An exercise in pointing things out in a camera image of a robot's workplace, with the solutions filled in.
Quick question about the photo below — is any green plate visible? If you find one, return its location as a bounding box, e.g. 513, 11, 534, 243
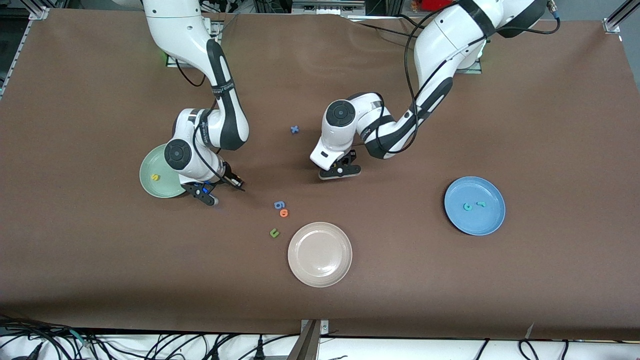
139, 144, 188, 199

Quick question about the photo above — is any beige plate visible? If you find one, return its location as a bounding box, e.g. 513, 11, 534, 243
287, 221, 353, 288

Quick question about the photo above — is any brown table cover mat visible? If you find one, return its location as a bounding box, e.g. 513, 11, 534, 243
0, 10, 640, 341

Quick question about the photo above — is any blue plate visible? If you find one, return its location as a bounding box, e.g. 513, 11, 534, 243
444, 176, 506, 236

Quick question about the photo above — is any grey metal box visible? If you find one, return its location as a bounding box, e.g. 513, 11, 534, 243
291, 0, 367, 16

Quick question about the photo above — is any red box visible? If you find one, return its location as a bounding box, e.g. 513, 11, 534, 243
420, 0, 458, 13

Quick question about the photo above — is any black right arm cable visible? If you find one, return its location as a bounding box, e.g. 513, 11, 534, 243
176, 70, 237, 185

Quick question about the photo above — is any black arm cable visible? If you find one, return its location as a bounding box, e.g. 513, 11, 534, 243
176, 70, 237, 185
390, 0, 561, 156

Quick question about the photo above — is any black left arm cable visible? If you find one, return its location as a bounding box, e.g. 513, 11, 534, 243
390, 0, 561, 156

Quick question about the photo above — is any black base cable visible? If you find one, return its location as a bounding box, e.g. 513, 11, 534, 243
347, 19, 435, 41
396, 14, 431, 30

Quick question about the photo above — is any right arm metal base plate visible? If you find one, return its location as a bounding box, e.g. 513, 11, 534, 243
166, 20, 222, 68

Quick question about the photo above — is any metal table bracket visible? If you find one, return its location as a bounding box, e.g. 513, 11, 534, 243
287, 319, 331, 360

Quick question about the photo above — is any teal cable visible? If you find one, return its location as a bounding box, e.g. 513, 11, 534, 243
69, 327, 95, 349

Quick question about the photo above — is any aluminium frame profile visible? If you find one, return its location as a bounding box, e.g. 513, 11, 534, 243
0, 0, 51, 101
602, 0, 640, 35

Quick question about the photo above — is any looped black cable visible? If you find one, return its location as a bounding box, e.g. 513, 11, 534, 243
517, 339, 541, 360

